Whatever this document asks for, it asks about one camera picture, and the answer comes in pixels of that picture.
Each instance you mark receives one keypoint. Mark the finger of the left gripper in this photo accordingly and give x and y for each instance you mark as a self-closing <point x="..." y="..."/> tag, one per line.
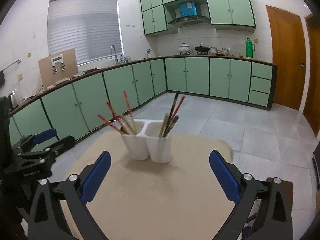
<point x="25" y="146"/>

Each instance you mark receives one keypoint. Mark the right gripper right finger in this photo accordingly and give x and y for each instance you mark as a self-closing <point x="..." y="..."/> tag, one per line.
<point x="243" y="190"/>

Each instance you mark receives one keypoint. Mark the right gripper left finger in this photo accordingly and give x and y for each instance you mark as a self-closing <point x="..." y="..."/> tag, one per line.
<point x="47" y="220"/>

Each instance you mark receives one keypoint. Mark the plain bamboo chopstick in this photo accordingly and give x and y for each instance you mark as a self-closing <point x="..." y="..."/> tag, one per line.
<point x="164" y="123"/>

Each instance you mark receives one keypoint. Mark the red handled chopstick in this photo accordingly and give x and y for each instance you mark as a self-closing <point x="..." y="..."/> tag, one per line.
<point x="177" y="108"/>

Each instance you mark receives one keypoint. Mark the green lower kitchen cabinets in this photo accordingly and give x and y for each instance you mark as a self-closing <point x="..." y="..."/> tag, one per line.
<point x="79" y="106"/>

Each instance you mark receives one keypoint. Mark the green kitchen cabinets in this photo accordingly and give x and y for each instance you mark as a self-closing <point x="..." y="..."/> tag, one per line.
<point x="223" y="14"/>
<point x="79" y="106"/>

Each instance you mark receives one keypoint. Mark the chrome kitchen faucet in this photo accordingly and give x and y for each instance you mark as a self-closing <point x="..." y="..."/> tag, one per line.
<point x="113" y="54"/>

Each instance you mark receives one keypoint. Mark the green upper kitchen cabinets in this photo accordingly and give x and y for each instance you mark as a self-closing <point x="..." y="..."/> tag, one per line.
<point x="223" y="14"/>

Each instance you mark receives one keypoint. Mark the brown wooden stool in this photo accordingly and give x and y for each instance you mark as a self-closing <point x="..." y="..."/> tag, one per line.
<point x="273" y="216"/>

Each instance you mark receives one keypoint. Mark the electric kettle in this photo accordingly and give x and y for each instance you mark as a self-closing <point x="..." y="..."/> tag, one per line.
<point x="14" y="100"/>

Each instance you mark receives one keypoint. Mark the cardboard box with print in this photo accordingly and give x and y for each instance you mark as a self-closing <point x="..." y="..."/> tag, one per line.
<point x="57" y="67"/>

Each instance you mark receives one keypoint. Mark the light bamboo chopstick on table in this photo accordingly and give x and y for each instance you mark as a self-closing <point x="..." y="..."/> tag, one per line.
<point x="126" y="123"/>

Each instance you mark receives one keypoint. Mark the brown wooden door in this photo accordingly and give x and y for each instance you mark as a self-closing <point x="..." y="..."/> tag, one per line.
<point x="289" y="54"/>
<point x="311" y="109"/>

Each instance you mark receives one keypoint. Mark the white double utensil holder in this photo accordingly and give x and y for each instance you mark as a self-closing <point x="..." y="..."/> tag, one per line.
<point x="147" y="143"/>

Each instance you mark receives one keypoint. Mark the window with white blinds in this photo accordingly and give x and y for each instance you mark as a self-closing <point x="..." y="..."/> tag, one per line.
<point x="89" y="27"/>

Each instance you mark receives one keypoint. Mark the black chopstick on table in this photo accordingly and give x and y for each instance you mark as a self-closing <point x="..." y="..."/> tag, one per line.
<point x="170" y="114"/>

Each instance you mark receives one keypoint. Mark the green thermos flask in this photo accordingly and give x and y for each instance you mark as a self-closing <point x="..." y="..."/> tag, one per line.
<point x="250" y="48"/>

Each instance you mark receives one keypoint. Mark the white cooking pot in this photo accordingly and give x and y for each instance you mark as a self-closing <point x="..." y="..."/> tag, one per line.
<point x="184" y="49"/>

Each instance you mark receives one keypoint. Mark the black wok on stove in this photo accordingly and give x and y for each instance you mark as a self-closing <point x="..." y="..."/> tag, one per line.
<point x="202" y="49"/>

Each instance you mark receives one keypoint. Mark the black range hood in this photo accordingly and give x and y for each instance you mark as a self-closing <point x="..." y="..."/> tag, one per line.
<point x="189" y="20"/>

